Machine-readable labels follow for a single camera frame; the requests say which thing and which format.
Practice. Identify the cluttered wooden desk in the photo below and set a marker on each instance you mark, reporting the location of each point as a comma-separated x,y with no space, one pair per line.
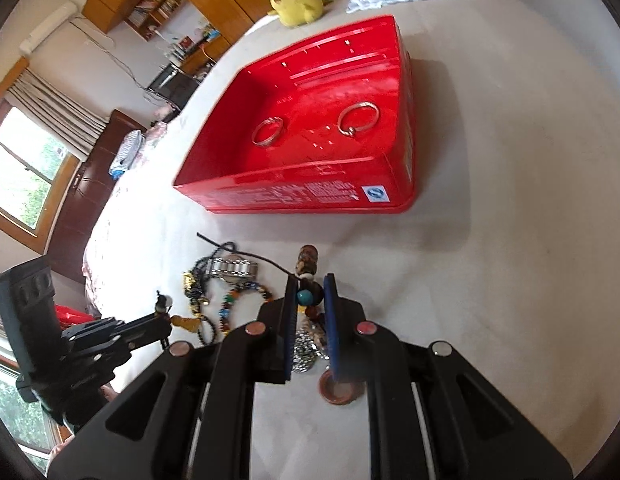
195,45

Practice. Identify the wooden wall bookshelf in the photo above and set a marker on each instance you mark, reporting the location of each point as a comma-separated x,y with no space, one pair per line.
140,5

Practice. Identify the dark wooden headboard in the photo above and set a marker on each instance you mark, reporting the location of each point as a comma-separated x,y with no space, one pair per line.
85,200

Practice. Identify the metal wristwatch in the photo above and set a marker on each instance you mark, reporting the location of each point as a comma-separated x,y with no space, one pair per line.
230,266

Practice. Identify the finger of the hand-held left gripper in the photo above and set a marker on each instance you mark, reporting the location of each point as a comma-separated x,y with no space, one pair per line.
135,326
125,351

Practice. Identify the wooden frame window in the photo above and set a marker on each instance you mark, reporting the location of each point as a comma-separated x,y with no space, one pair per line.
25,180
20,415

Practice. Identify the red plastic tray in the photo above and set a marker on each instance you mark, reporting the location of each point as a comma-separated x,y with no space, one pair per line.
310,185

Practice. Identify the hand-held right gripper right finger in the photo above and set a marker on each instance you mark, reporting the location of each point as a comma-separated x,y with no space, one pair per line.
332,330

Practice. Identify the white air conditioner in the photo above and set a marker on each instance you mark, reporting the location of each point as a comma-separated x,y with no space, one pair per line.
45,30

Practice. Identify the silver bangle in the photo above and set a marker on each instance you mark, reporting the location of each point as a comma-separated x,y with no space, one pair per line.
262,143

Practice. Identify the pink floral bedsheet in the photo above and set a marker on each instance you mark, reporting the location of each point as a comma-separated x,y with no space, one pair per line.
150,145

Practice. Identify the black office chair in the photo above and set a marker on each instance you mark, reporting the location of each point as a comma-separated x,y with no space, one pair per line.
172,85

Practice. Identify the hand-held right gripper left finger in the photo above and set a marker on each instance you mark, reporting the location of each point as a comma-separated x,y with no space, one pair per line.
289,330

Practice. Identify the beige curtain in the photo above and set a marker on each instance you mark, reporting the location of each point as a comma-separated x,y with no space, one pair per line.
55,110

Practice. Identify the red plastic object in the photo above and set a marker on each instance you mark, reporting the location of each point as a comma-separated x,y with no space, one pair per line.
72,316

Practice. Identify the blue white striped cloth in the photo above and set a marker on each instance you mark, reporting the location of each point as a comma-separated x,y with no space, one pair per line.
126,152

